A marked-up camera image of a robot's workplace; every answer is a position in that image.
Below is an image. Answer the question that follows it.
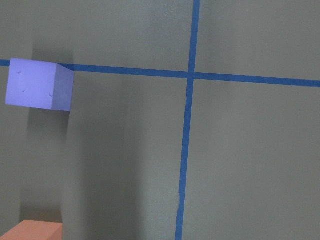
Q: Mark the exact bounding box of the purple foam block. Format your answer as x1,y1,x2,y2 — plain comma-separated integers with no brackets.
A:
5,58,75,112

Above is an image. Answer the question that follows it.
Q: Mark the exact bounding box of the orange foam block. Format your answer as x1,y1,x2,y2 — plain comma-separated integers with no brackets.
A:
0,220,63,240

